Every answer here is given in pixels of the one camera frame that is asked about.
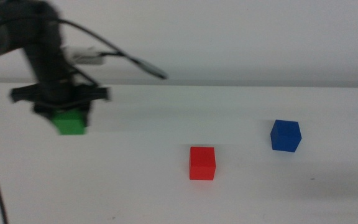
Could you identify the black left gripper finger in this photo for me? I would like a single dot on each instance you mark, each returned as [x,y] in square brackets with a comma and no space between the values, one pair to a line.
[43,113]
[86,113]

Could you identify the green cube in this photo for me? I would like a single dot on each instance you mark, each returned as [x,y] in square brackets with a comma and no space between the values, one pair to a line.
[70,123]

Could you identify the red cube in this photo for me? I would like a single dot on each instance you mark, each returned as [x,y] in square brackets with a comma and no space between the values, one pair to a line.
[202,163]

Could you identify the blue cube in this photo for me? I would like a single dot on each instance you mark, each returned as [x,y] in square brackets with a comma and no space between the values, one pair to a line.
[286,137]

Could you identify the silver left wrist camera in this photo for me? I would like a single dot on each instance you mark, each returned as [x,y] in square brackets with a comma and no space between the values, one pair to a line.
[84,56]

